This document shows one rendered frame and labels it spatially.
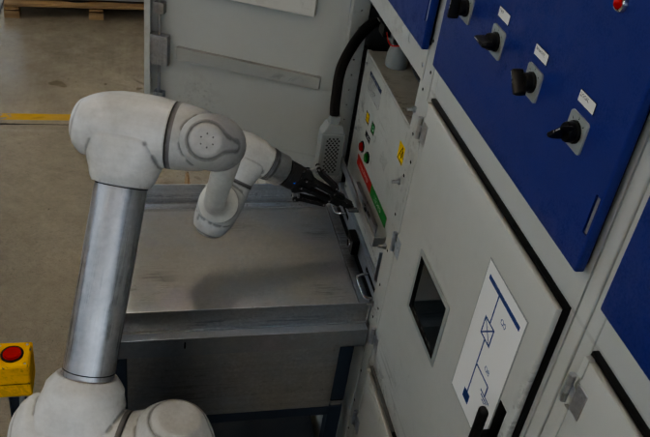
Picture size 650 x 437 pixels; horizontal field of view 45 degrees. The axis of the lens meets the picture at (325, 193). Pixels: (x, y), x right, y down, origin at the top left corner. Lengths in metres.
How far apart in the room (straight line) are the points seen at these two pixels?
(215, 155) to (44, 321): 1.99
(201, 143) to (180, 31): 1.10
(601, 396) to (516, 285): 0.26
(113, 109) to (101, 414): 0.57
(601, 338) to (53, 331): 2.50
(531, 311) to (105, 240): 0.78
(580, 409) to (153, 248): 1.45
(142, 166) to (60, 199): 2.48
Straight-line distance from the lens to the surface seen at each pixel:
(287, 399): 2.28
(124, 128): 1.49
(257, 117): 2.54
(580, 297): 1.15
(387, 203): 2.06
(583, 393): 1.13
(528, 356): 1.25
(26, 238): 3.75
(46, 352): 3.21
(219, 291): 2.16
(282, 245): 2.33
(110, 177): 1.51
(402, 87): 2.08
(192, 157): 1.45
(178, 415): 1.55
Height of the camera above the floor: 2.29
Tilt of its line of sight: 34 degrees down
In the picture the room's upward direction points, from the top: 9 degrees clockwise
